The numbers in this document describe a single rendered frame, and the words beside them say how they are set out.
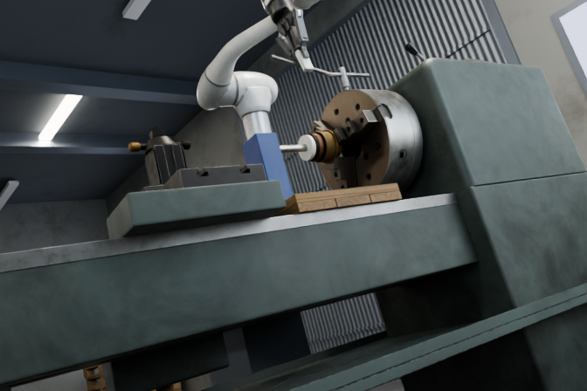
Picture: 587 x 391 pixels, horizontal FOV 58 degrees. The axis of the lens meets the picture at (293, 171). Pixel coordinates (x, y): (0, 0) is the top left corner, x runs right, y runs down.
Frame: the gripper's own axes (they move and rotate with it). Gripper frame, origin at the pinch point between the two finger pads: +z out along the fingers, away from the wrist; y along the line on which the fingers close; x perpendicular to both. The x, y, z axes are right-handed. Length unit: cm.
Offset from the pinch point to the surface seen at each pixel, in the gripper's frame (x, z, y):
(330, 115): 9.8, 12.2, -9.1
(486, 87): 48, 21, 16
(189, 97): 162, -250, -353
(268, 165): -21.3, 30.0, -3.7
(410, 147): 16.8, 33.3, 6.1
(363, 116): 5.6, 23.1, 6.1
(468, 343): -5, 83, 15
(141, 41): 88, -258, -277
